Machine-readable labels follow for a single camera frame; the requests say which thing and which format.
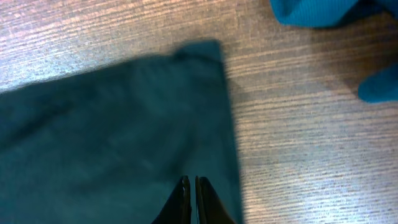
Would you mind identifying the blue polo shirt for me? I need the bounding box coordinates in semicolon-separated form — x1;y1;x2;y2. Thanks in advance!
271;0;397;103

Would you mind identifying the black polo shirt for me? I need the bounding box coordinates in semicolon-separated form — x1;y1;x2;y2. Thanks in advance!
1;40;243;223

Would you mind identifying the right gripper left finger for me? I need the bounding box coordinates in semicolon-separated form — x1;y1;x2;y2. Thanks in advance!
152;175;191;224

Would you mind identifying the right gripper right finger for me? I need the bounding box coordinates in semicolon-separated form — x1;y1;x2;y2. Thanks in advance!
195;176;235;224

